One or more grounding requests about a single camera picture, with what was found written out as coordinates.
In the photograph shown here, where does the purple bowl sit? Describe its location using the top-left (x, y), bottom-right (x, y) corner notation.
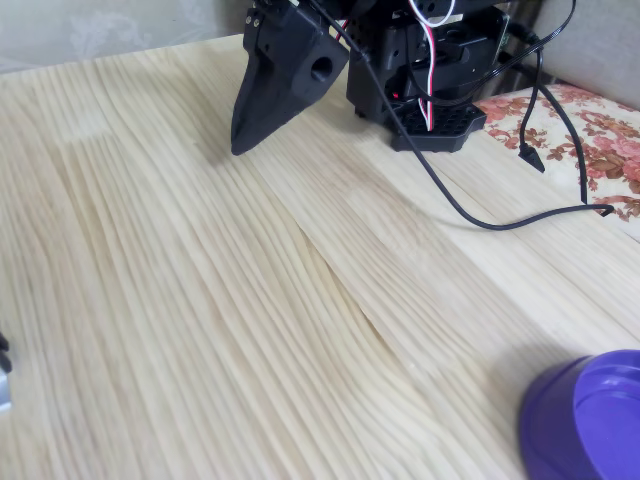
top-left (518, 348), bottom-right (640, 480)

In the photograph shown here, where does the floral cloth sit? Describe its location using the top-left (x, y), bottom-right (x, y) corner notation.
top-left (472, 82), bottom-right (640, 224)

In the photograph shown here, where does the red white black servo wire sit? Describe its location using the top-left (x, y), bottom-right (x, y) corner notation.
top-left (405, 0), bottom-right (459, 134)

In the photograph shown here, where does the black power cable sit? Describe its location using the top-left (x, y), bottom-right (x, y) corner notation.
top-left (479, 0), bottom-right (578, 84)

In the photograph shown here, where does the black cable with plug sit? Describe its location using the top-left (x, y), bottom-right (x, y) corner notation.
top-left (517, 47), bottom-right (547, 175)

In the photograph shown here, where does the long black camera cable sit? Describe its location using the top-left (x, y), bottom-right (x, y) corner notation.
top-left (294, 0), bottom-right (616, 232)

